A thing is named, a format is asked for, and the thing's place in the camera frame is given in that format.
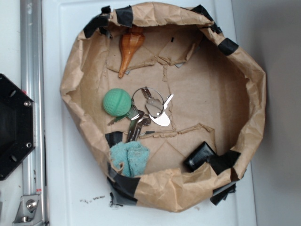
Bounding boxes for black tape-wrapped box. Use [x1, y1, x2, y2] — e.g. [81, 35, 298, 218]
[183, 141, 216, 171]

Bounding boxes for teal terry cloth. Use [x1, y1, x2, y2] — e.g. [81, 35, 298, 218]
[110, 141, 150, 178]

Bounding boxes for silver key bunch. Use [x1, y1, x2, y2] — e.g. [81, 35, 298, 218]
[107, 104, 149, 142]

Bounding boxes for aluminium extrusion rail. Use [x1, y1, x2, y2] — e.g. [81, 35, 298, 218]
[20, 0, 49, 226]

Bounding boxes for silver keys on ring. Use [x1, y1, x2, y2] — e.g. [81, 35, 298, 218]
[132, 87, 174, 127]

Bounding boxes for metal corner bracket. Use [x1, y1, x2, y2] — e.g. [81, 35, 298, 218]
[12, 194, 43, 226]

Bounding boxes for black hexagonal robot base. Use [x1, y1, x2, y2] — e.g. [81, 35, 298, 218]
[0, 74, 35, 181]

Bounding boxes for orange spiral seashell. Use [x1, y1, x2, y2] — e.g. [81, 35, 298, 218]
[119, 26, 145, 78]

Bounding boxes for green foam ball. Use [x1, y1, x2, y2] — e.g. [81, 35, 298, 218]
[103, 89, 132, 116]

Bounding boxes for brown paper bag bin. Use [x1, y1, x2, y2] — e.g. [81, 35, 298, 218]
[60, 2, 266, 212]

